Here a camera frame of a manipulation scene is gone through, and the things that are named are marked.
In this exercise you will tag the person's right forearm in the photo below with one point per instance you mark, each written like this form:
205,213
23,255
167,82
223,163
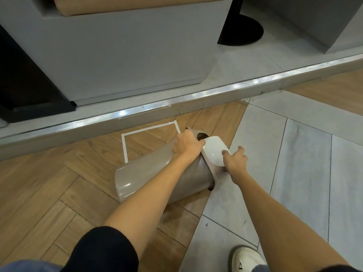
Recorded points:
278,223

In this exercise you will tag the white swing bin lid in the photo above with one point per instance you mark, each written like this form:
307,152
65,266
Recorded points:
214,151

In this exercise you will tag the beige plastic trash bin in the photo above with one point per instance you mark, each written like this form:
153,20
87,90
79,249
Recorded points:
141,175

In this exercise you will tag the tan seat cushion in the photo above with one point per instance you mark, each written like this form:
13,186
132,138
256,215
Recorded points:
141,4

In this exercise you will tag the person's left fingers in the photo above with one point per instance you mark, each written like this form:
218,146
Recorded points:
200,141

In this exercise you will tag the large grey bench base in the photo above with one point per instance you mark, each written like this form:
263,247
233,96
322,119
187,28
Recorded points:
119,48

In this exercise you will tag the metal step edge strip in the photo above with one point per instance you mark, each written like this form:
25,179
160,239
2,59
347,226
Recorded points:
181,100

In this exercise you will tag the person's left hand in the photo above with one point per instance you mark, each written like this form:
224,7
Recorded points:
187,145

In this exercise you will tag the black shirt sleeve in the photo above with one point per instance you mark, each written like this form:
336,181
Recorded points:
99,252

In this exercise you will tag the black round table pedestal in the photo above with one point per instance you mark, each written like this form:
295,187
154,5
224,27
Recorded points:
244,32

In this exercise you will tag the blue jeans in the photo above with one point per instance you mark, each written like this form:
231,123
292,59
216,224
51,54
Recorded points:
25,267

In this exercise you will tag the white tape square outline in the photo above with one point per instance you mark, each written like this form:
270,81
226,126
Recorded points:
149,130

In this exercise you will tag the person's left forearm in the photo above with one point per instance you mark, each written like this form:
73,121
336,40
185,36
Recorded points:
153,192

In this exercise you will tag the black furniture base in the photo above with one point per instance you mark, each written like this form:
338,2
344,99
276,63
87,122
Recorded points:
25,93

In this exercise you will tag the person's right thumb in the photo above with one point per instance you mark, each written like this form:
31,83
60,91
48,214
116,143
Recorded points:
225,154

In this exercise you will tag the person's right hand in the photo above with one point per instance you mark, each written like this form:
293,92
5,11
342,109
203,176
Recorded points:
235,162

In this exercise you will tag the white shoe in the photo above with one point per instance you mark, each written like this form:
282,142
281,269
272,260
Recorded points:
245,259

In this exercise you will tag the small grey bench base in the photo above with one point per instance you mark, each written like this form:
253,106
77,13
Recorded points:
317,16

